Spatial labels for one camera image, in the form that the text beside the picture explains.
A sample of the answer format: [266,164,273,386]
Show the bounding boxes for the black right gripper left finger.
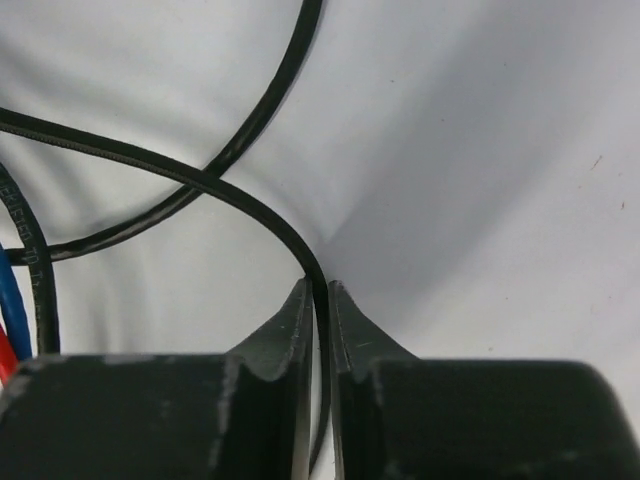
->
[1,280,313,479]

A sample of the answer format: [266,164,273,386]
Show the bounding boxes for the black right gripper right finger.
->
[329,281,639,479]

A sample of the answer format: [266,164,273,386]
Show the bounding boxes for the red ethernet cable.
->
[0,324,16,386]

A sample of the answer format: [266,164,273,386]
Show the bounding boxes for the blue ethernet cable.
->
[0,244,34,363]

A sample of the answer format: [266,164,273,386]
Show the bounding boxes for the black ethernet cable long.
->
[1,108,331,474]

